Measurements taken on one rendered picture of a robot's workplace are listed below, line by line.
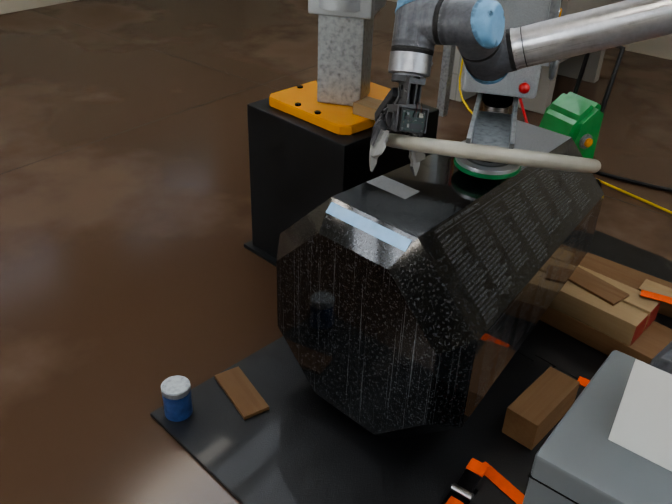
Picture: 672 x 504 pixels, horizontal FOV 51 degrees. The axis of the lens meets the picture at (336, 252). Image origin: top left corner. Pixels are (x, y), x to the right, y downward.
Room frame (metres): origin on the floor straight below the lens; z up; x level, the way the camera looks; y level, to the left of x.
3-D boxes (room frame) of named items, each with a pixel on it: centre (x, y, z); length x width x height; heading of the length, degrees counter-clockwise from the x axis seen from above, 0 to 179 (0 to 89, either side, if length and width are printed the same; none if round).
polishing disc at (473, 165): (2.11, -0.49, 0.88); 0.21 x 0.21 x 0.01
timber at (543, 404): (1.80, -0.75, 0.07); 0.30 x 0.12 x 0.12; 138
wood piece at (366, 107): (2.70, -0.16, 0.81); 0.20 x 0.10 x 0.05; 54
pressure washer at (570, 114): (3.55, -1.23, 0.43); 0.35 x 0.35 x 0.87; 31
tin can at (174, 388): (1.77, 0.54, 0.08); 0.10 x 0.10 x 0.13
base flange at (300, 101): (2.92, -0.01, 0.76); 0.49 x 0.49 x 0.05; 46
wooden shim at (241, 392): (1.88, 0.33, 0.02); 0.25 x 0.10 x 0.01; 34
